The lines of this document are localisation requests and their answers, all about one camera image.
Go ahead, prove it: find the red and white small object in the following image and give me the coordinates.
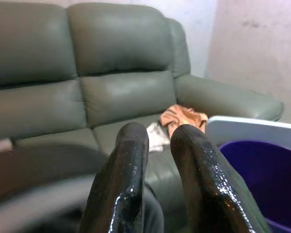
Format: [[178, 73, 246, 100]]
[[0, 138, 15, 156]]

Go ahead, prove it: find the dark round table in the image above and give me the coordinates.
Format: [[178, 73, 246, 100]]
[[0, 144, 112, 233]]

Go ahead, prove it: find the grey-green leather sofa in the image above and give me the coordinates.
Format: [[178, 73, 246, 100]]
[[0, 1, 285, 233]]

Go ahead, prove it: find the purple rubbish bin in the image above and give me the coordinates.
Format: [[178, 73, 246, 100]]
[[218, 140, 291, 233]]

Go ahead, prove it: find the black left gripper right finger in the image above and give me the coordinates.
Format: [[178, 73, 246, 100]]
[[170, 124, 272, 233]]

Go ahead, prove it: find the orange crumpled cloth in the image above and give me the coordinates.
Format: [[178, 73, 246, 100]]
[[159, 104, 209, 136]]

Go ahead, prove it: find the white crumpled paper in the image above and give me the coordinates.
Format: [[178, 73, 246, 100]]
[[145, 122, 170, 153]]

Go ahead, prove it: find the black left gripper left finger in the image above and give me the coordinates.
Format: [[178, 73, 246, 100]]
[[78, 122, 150, 233]]

